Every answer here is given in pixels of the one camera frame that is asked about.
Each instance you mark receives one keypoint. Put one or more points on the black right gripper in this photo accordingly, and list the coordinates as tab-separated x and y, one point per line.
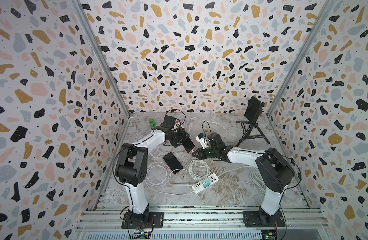
200	154

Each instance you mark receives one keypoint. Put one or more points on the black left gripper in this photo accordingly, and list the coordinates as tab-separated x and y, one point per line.
183	134

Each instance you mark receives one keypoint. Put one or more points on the pink case phone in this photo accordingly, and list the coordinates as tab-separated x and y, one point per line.
173	163
188	144

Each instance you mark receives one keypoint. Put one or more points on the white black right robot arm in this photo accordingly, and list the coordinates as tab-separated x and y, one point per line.
276	172

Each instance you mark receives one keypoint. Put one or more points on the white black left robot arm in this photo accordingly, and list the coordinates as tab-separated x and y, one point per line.
132	160

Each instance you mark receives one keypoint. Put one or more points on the teal plug adapter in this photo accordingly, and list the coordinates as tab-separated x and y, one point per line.
206	183

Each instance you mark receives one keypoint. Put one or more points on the green round toy piece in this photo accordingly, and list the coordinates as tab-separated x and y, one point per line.
152	123

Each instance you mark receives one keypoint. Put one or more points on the white power strip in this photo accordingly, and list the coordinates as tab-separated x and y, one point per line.
197	188

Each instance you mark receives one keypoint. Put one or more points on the black panel on tripod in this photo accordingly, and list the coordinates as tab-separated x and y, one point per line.
254	110

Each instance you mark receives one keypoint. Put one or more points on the green circuit board left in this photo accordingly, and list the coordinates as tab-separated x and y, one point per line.
141	235

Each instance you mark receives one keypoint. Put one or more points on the green circuit board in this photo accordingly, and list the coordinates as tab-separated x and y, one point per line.
269	235
141	235

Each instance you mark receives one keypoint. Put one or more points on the green circuit board right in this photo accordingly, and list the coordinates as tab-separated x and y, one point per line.
269	235

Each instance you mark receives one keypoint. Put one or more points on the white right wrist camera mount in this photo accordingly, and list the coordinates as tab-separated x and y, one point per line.
202	139

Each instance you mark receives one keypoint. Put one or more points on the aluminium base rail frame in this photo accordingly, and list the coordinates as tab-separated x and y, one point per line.
202	223

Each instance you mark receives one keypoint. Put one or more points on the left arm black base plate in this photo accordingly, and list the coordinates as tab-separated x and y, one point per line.
149	220

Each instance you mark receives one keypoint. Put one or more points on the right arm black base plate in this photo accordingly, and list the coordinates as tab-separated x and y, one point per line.
260	219

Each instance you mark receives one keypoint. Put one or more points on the aluminium corner frame post left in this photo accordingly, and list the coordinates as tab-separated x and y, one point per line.
92	20

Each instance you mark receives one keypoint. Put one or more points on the aluminium corner frame post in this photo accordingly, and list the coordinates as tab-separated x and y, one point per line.
92	20
323	15

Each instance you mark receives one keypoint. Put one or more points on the aluminium corner frame post right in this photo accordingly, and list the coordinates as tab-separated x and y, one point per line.
323	15

